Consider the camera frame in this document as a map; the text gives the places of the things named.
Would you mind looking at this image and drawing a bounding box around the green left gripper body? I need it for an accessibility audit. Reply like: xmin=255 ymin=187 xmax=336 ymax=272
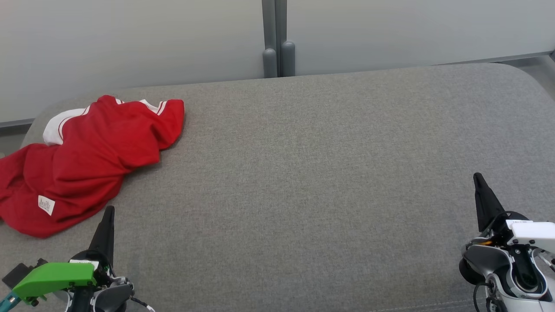
xmin=12 ymin=250 xmax=116 ymax=305

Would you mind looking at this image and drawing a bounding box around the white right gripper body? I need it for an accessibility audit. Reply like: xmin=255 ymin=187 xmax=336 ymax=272
xmin=479 ymin=211 xmax=555 ymax=254

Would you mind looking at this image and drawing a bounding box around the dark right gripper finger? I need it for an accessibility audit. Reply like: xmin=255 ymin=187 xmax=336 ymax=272
xmin=473 ymin=172 xmax=506 ymax=233

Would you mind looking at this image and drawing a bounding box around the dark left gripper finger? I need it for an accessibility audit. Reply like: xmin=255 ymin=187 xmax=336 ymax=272
xmin=88 ymin=206 xmax=116 ymax=266

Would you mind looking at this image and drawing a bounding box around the grey partition post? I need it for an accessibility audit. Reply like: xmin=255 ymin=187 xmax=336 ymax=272
xmin=275 ymin=0 xmax=297 ymax=78
xmin=261 ymin=0 xmax=278 ymax=79

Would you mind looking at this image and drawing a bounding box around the grey partition base rail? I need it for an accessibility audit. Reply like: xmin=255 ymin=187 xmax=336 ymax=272
xmin=0 ymin=118 xmax=35 ymax=129
xmin=434 ymin=51 xmax=555 ymax=67

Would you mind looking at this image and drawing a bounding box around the red Bulls jersey shirt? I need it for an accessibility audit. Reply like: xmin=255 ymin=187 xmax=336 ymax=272
xmin=0 ymin=94 xmax=185 ymax=239

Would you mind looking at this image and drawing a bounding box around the grey fabric sofa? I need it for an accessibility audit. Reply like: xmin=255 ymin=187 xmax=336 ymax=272
xmin=0 ymin=63 xmax=555 ymax=312

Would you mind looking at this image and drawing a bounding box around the teal left camera connector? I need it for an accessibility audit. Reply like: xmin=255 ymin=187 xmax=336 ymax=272
xmin=0 ymin=291 xmax=20 ymax=312

